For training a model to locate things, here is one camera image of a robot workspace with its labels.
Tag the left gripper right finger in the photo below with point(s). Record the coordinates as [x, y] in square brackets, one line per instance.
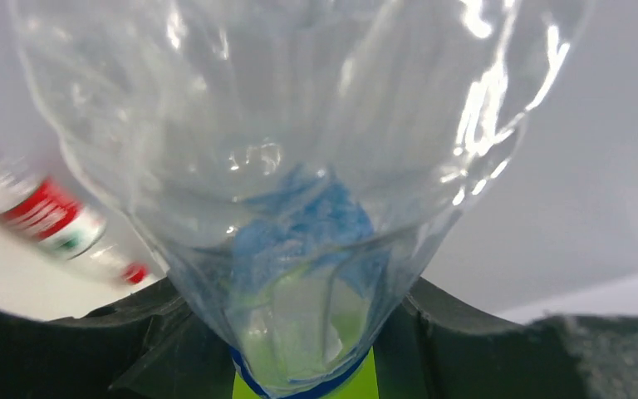
[437, 346]

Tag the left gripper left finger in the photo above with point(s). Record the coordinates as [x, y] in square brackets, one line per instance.
[147, 345]

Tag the blue label bottle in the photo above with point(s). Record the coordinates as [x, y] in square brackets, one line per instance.
[294, 165]

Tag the green plastic bin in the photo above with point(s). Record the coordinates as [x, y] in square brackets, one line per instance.
[359, 381]

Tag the red label clear bottle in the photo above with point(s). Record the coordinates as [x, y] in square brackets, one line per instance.
[39, 211]

